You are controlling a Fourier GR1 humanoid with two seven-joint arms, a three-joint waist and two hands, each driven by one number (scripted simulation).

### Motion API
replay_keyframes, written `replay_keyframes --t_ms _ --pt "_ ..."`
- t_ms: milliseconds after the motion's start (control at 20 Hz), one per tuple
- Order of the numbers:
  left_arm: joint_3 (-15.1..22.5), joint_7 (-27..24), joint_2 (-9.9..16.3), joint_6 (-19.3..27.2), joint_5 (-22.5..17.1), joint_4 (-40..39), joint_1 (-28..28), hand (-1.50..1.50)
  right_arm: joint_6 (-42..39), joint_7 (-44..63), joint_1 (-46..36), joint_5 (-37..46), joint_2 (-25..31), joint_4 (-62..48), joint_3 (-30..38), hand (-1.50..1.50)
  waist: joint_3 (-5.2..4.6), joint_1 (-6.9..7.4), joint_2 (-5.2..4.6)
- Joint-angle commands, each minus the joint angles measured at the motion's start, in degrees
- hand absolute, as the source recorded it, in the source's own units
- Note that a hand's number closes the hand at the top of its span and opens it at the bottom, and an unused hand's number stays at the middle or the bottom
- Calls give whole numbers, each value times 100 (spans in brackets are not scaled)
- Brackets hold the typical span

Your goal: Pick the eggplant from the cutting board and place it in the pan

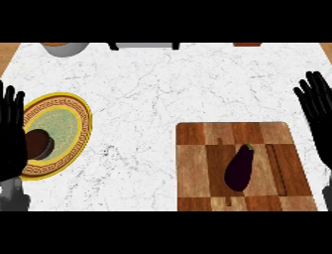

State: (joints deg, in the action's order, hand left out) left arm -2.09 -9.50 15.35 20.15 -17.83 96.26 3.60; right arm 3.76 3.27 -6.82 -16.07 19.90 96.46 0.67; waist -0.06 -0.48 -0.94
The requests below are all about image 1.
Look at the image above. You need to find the dark purple eggplant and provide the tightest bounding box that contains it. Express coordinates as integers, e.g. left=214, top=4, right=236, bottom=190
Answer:
left=223, top=142, right=255, bottom=192

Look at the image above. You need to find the brown block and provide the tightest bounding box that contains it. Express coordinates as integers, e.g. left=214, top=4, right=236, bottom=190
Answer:
left=233, top=42, right=263, bottom=48

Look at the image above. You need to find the checkered wooden cutting board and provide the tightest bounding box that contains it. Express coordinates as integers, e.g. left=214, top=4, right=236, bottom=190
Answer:
left=174, top=121, right=319, bottom=212

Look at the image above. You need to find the dark brown round cake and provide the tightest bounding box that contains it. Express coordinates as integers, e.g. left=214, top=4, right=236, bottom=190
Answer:
left=25, top=128, right=56, bottom=161

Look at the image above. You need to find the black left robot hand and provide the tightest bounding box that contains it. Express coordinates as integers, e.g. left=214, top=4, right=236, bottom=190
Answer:
left=0, top=78, right=30, bottom=187

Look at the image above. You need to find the grey round pot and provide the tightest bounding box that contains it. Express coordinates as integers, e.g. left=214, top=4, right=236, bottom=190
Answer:
left=41, top=42, right=92, bottom=59

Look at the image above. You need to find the yellow patterned round plate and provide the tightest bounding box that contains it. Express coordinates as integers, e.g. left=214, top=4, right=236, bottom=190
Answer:
left=18, top=91, right=95, bottom=182

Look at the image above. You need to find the grey appliance with black legs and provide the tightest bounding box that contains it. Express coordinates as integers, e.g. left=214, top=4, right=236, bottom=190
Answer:
left=106, top=42, right=182, bottom=52

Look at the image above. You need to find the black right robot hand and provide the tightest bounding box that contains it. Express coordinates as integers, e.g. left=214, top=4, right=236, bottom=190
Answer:
left=292, top=70, right=332, bottom=175

